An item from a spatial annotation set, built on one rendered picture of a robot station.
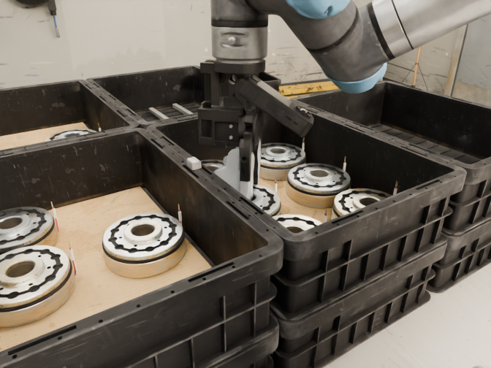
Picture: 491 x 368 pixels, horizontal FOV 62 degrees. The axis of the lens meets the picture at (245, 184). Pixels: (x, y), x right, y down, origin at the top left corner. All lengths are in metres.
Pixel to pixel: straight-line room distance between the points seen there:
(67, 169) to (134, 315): 0.39
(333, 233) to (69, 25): 3.52
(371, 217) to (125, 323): 0.27
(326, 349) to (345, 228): 0.20
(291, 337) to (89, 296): 0.23
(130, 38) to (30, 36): 0.77
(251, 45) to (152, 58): 3.40
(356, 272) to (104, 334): 0.30
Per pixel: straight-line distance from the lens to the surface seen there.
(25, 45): 3.85
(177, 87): 1.15
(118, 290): 0.52
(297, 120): 0.57
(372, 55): 0.54
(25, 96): 1.06
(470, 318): 0.73
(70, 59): 3.86
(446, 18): 0.54
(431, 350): 0.66
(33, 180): 0.69
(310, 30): 0.50
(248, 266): 0.37
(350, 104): 0.97
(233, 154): 0.59
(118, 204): 0.69
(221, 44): 0.55
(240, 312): 0.41
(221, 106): 0.58
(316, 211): 0.65
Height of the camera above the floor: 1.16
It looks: 28 degrees down
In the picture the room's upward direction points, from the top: straight up
